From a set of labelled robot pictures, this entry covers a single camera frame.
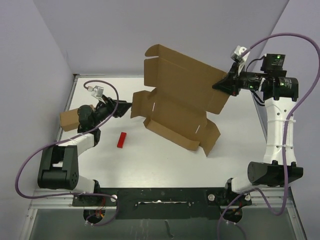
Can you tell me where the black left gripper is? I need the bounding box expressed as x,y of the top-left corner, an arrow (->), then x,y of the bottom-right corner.
92,94 -> 132,127

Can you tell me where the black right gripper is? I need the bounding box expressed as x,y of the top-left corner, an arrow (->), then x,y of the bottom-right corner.
212,62 -> 267,97

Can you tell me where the brown cardboard box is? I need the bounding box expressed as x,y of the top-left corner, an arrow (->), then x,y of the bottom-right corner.
130,44 -> 229,156

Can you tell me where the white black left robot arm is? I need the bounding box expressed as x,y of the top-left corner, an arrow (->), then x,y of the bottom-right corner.
37,96 -> 132,206

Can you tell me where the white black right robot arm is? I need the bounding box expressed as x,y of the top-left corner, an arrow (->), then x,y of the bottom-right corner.
212,52 -> 304,205

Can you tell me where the small folded cardboard box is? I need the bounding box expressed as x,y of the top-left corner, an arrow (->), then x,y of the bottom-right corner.
60,105 -> 95,132

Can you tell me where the red rectangular block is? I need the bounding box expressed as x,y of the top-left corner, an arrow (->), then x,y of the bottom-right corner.
117,132 -> 127,149

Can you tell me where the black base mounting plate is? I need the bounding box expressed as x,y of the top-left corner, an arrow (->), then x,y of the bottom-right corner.
72,187 -> 252,220

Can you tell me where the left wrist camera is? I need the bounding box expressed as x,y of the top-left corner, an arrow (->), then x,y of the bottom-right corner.
91,85 -> 104,99

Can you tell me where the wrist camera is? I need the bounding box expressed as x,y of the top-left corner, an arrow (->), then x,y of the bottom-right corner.
91,85 -> 104,99
230,45 -> 250,63

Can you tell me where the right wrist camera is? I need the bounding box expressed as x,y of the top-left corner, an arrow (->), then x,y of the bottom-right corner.
230,45 -> 250,63

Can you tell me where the aluminium frame rail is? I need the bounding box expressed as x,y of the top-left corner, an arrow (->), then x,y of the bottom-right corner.
19,73 -> 308,240

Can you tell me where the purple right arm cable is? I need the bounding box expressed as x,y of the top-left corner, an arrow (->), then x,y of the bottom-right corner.
215,32 -> 320,240

